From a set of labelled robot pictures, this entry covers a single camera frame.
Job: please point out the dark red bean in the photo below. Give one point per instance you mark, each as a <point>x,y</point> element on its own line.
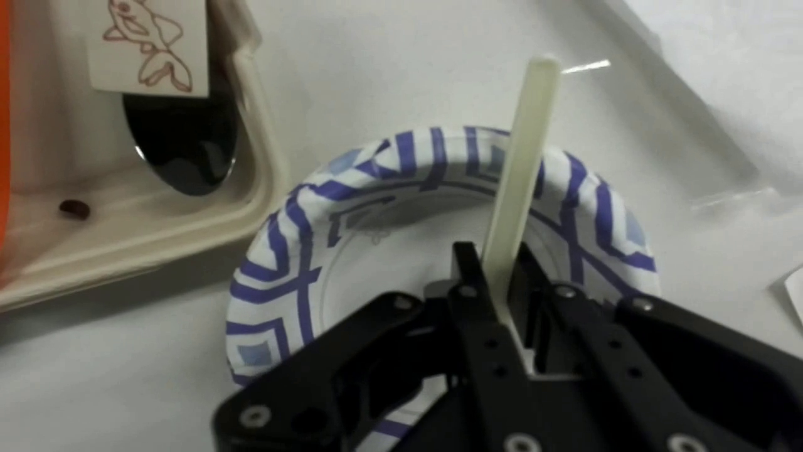
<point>73,208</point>

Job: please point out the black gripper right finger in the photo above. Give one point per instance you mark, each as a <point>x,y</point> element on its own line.
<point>643,374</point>

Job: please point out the pale plastic knife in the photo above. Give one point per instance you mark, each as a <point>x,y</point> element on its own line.
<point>518,176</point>

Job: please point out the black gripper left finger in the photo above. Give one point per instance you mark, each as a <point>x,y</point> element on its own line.
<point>330,395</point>

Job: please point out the black spoon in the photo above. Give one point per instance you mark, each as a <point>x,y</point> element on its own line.
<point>187,142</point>

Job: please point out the white paper scrap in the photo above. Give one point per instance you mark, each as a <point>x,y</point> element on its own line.
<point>794,289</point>

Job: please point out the clear plastic wrap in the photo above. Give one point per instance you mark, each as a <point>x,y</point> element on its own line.
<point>735,71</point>

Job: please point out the blue patterned paper plate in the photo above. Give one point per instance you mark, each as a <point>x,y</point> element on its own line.
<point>385,218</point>

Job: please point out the beige tray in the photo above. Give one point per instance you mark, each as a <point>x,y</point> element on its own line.
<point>72,142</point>

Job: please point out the paper card with drawing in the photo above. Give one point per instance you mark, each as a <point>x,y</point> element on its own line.
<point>148,45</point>

